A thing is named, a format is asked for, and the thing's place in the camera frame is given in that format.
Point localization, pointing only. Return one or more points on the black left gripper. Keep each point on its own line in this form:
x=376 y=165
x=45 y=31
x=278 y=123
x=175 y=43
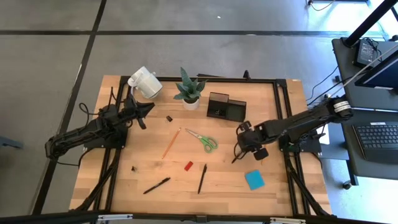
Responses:
x=130 y=109

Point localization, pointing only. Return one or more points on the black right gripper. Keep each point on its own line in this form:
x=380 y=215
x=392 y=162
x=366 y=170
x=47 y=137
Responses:
x=250 y=137

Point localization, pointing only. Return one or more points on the blue sticky note pad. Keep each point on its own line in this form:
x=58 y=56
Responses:
x=255 y=180

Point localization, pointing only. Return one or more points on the black pen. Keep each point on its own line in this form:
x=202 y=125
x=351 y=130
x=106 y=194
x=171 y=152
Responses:
x=202 y=179
x=156 y=186

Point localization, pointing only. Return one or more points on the orange pencil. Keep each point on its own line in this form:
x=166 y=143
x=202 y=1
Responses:
x=171 y=143

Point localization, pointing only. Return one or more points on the red eraser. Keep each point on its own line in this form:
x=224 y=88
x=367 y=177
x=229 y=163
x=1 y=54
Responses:
x=188 y=165

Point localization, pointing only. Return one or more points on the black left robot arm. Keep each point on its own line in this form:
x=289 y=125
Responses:
x=81 y=135

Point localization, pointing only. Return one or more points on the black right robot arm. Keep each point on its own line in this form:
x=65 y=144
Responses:
x=298 y=123

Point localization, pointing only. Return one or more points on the black mesh desk organizer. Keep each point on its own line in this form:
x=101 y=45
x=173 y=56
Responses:
x=236 y=112

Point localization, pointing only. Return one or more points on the white mug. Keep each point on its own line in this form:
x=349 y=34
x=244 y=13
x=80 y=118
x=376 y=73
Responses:
x=149 y=84

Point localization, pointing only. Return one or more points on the green plant in white pot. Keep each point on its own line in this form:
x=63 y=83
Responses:
x=190 y=104

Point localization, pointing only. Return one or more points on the white paper sheet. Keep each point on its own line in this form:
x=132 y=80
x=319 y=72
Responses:
x=325 y=139

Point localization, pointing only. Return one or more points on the black caster wheel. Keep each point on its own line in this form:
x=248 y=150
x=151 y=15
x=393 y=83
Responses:
x=346 y=185

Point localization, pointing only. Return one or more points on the black desk top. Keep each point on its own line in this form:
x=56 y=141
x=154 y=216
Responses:
x=348 y=81

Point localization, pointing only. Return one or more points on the grey floor object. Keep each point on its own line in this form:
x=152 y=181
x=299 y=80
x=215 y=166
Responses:
x=9 y=143

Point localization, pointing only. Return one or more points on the black keyboard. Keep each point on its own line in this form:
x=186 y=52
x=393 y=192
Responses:
x=379 y=137

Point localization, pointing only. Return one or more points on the black rig crossbar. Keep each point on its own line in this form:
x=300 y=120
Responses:
x=46 y=217

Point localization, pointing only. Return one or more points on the black keyboard desk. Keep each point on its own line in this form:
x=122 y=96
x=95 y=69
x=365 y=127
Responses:
x=385 y=171

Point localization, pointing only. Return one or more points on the black power adapter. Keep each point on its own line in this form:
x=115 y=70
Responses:
x=365 y=54

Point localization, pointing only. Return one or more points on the black computer monitor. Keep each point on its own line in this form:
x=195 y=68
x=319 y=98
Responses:
x=382 y=76

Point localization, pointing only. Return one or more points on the black upright pole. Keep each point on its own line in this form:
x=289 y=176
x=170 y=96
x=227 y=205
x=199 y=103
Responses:
x=367 y=23

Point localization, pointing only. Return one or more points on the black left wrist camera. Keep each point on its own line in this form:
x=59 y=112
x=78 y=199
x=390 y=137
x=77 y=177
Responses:
x=142 y=123

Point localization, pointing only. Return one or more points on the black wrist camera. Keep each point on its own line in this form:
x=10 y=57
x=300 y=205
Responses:
x=142 y=123
x=261 y=154

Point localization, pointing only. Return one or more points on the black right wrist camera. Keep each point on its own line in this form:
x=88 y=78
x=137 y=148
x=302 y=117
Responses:
x=261 y=154

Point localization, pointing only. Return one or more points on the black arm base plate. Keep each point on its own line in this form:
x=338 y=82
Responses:
x=311 y=147
x=119 y=143

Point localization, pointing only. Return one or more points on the black aluminium table frame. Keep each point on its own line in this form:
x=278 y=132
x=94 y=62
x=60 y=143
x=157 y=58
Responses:
x=217 y=79

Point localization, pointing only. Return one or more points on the silver metal bracket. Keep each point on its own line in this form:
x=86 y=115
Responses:
x=115 y=217
x=287 y=220

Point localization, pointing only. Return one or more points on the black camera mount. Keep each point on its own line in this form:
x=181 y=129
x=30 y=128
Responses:
x=246 y=75

